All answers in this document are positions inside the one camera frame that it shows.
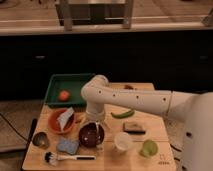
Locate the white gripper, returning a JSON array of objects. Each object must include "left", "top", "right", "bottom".
[{"left": 86, "top": 112, "right": 105, "bottom": 122}]

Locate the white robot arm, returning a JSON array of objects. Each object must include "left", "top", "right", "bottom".
[{"left": 81, "top": 75, "right": 213, "bottom": 171}]

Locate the purple bowl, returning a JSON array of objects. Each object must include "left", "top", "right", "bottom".
[{"left": 79, "top": 122, "right": 105, "bottom": 148}]

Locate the orange bowl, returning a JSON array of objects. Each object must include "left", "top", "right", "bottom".
[{"left": 48, "top": 108, "right": 74, "bottom": 134}]

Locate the white crumpled napkin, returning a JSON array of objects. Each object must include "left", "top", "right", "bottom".
[{"left": 57, "top": 107, "right": 74, "bottom": 130}]

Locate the green chili pepper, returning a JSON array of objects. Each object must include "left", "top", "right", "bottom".
[{"left": 111, "top": 109, "right": 135, "bottom": 119}]

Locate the orange tomato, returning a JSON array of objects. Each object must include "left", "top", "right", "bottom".
[{"left": 58, "top": 90, "right": 70, "bottom": 102}]

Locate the dark scrub sponge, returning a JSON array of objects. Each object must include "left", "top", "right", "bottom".
[{"left": 123, "top": 122, "right": 146, "bottom": 135}]

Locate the green plastic tray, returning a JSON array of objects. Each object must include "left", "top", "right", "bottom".
[{"left": 44, "top": 73, "right": 95, "bottom": 108}]

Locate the blue sponge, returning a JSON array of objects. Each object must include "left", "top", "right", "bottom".
[{"left": 56, "top": 138, "right": 79, "bottom": 155}]

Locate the white plastic cup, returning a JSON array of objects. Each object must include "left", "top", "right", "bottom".
[{"left": 114, "top": 132, "right": 133, "bottom": 152}]

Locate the brown food pile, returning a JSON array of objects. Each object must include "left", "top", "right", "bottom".
[{"left": 124, "top": 85, "right": 134, "bottom": 89}]

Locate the white dish brush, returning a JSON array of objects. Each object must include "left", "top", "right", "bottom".
[{"left": 44, "top": 152, "right": 96, "bottom": 166}]

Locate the green plastic cup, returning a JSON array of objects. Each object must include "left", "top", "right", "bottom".
[{"left": 139, "top": 140, "right": 158, "bottom": 158}]

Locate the wooden chair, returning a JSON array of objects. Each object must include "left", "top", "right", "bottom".
[{"left": 54, "top": 0, "right": 134, "bottom": 31}]

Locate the black cable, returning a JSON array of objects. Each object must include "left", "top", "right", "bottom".
[{"left": 0, "top": 112, "right": 30, "bottom": 144}]

